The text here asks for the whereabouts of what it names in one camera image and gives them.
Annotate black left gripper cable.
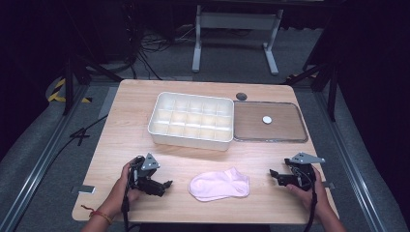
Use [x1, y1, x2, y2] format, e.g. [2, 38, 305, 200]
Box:
[120, 156, 146, 232]

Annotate person's left hand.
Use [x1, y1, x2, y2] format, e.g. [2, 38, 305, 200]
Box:
[115, 161, 143, 207]

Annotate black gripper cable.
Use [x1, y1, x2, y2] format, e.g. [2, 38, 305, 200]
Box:
[291, 165, 319, 232]
[120, 156, 146, 232]

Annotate black tripod stand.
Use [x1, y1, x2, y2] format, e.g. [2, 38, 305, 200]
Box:
[62, 6, 124, 116]
[283, 13, 339, 123]

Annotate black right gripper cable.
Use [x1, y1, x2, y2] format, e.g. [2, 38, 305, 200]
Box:
[291, 165, 319, 232]

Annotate pink sock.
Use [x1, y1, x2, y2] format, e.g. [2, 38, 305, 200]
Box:
[188, 166, 250, 203]

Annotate person's right hand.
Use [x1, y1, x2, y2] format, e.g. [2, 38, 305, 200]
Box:
[285, 165, 325, 212]

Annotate aluminium floor rail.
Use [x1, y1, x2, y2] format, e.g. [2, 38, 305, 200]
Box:
[0, 84, 91, 232]
[313, 91, 388, 232]

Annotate white metal desk frame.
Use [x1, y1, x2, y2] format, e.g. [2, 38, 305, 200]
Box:
[191, 4, 284, 76]

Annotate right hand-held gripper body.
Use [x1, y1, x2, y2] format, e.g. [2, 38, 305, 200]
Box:
[278, 152, 326, 191]

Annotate white compartment storage box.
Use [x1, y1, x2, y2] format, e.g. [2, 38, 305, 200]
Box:
[147, 91, 235, 153]

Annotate black floor cables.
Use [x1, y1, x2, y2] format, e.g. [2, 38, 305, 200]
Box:
[105, 3, 201, 81]

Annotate red orange bracelet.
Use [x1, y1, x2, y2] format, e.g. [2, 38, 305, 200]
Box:
[80, 204, 114, 226]

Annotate clear lid with white knob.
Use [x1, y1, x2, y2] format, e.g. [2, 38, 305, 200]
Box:
[232, 100, 309, 144]

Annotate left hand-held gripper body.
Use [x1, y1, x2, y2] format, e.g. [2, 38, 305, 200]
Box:
[128, 152, 166, 198]

